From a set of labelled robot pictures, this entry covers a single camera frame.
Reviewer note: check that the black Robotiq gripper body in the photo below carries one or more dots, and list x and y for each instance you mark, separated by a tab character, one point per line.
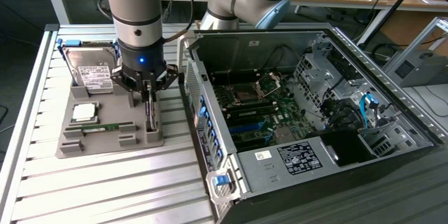
141	56

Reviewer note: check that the blue case latch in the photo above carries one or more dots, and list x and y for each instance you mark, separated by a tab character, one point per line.
221	180

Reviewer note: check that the silver metal drive cage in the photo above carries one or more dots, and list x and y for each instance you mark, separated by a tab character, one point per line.
314	74

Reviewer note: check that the metal socket cover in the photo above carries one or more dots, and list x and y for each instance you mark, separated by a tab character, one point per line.
266	83

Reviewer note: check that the grey computer tower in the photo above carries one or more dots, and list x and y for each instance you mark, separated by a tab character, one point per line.
422	72

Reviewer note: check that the green motherboard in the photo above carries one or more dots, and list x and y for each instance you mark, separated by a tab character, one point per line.
290	119

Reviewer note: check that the grey plastic parts rack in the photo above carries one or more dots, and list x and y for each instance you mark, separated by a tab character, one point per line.
112	113

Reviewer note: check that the low-profile graphics card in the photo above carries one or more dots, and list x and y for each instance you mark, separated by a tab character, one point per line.
150	116

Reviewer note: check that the grey disk bay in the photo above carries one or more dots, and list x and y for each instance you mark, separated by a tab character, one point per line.
388	142

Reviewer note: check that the blue expansion slot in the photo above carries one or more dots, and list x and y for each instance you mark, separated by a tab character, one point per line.
244	128

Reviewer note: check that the hard disk in blue carrier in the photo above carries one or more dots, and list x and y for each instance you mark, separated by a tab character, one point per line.
90	64

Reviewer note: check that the thin socket locking lever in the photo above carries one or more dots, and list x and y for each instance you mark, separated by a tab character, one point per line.
228	77

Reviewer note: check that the open black PC case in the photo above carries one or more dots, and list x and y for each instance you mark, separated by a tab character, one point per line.
314	32

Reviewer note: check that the aluminium profile frame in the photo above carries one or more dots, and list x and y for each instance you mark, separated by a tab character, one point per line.
432	28

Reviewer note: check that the CPU socket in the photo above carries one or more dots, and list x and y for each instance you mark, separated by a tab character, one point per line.
244	94

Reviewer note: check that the black tripod pole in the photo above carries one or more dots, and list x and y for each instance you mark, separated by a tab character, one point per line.
392	9

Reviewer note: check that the silver chipset heat sink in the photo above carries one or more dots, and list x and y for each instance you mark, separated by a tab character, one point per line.
285	134

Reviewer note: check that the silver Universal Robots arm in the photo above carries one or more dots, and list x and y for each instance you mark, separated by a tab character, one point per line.
136	3

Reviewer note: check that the grey power supply unit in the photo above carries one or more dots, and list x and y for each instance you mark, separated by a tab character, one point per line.
269	171

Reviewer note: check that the silver CPU chip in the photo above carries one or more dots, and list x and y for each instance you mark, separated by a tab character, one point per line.
84	111

